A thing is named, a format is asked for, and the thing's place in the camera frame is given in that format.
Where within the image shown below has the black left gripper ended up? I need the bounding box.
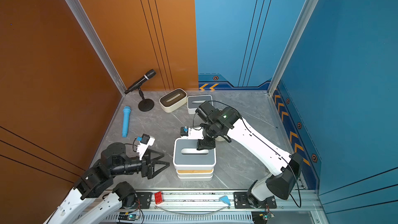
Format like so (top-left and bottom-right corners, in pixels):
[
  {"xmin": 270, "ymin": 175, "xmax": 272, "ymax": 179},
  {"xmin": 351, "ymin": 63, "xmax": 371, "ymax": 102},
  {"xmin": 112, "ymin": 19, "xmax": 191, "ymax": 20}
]
[{"xmin": 111, "ymin": 148, "xmax": 170, "ymax": 179}]

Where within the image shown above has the white box grey lid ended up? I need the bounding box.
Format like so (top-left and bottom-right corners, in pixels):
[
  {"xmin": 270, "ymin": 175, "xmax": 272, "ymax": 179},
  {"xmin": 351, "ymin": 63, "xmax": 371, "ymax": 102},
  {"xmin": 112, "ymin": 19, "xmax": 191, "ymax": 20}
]
[
  {"xmin": 187, "ymin": 95, "xmax": 212, "ymax": 115},
  {"xmin": 173, "ymin": 138, "xmax": 217, "ymax": 170},
  {"xmin": 177, "ymin": 174, "xmax": 213, "ymax": 181}
]

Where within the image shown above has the white box bamboo lid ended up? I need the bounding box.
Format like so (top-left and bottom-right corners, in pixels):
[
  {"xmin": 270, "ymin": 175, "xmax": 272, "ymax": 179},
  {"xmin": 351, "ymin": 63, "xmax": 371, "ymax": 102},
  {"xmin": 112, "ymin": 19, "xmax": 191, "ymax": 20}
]
[{"xmin": 176, "ymin": 169, "xmax": 214, "ymax": 176}]

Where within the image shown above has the cream box brown lid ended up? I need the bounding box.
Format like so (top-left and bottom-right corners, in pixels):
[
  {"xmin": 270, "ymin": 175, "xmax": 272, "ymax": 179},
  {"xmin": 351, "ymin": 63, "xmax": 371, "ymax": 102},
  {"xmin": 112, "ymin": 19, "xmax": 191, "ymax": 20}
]
[
  {"xmin": 159, "ymin": 88, "xmax": 188, "ymax": 113},
  {"xmin": 215, "ymin": 135, "xmax": 229, "ymax": 142}
]

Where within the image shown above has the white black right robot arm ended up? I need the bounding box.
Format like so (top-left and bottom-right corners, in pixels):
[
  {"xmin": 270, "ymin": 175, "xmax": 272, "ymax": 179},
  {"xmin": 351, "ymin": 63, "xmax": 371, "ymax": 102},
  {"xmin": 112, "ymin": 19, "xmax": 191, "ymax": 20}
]
[{"xmin": 195, "ymin": 101, "xmax": 304, "ymax": 208}]

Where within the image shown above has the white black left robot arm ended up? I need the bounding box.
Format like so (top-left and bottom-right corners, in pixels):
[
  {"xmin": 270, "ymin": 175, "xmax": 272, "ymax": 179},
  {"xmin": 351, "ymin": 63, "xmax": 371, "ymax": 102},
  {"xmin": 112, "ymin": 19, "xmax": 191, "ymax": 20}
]
[{"xmin": 45, "ymin": 143, "xmax": 170, "ymax": 224}]

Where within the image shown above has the left circuit board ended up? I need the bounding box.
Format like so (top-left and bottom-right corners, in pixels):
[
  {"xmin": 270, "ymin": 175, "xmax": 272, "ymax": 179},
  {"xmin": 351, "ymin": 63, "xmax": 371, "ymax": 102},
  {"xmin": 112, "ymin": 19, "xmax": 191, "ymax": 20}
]
[{"xmin": 117, "ymin": 212, "xmax": 141, "ymax": 223}]

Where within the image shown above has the circuit board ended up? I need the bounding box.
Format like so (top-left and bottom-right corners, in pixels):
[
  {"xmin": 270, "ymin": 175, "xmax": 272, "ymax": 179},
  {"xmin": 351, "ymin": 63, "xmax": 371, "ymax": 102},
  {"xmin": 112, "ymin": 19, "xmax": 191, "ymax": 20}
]
[
  {"xmin": 251, "ymin": 211, "xmax": 275, "ymax": 224},
  {"xmin": 117, "ymin": 212, "xmax": 141, "ymax": 223}
]

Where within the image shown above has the blue toy microphone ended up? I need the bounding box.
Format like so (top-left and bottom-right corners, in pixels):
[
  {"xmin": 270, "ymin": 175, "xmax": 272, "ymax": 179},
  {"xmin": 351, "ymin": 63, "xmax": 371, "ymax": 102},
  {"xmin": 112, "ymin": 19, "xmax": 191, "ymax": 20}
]
[{"xmin": 122, "ymin": 106, "xmax": 131, "ymax": 138}]

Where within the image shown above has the black microphone on stand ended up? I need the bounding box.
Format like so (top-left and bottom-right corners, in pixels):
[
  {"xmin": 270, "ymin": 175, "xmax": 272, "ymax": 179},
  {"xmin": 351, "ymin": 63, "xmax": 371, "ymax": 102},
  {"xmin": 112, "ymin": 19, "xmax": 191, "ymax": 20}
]
[{"xmin": 124, "ymin": 69, "xmax": 156, "ymax": 112}]

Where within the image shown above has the right circuit board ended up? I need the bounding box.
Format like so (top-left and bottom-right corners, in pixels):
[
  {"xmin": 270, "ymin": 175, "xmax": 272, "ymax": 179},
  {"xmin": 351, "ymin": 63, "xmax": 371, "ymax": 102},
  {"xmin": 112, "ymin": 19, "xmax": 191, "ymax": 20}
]
[{"xmin": 251, "ymin": 211, "xmax": 275, "ymax": 224}]

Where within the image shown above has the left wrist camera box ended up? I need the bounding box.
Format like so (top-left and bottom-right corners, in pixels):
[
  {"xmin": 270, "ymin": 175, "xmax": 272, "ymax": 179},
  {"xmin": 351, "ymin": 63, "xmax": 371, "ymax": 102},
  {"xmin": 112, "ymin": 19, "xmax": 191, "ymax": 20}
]
[{"xmin": 136, "ymin": 134, "xmax": 155, "ymax": 161}]

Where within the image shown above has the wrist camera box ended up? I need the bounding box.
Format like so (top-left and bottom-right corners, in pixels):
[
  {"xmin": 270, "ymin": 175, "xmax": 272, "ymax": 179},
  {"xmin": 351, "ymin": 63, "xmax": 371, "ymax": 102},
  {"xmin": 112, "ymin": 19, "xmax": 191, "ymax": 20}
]
[
  {"xmin": 180, "ymin": 127, "xmax": 204, "ymax": 140},
  {"xmin": 136, "ymin": 134, "xmax": 155, "ymax": 161}
]

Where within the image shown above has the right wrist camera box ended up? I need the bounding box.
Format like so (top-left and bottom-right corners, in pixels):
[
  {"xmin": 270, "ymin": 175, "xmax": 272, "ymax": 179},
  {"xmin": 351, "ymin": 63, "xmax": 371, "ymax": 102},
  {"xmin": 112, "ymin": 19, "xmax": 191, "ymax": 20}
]
[{"xmin": 180, "ymin": 127, "xmax": 204, "ymax": 140}]

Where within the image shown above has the red block on rail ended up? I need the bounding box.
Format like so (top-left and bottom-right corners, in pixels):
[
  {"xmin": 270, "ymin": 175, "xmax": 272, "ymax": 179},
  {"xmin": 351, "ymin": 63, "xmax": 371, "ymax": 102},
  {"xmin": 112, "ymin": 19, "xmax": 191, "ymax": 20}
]
[{"xmin": 154, "ymin": 191, "xmax": 163, "ymax": 205}]

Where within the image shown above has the blue triangular piece on rail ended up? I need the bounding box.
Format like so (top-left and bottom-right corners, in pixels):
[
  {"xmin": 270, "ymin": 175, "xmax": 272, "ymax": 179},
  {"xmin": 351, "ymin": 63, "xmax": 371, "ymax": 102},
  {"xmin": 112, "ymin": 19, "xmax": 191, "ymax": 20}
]
[{"xmin": 219, "ymin": 196, "xmax": 231, "ymax": 206}]

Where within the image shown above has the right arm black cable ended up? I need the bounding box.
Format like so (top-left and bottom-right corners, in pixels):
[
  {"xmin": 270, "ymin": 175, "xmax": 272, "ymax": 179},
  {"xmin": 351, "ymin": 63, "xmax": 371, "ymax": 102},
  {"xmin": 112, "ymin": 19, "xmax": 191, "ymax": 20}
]
[{"xmin": 192, "ymin": 100, "xmax": 303, "ymax": 208}]

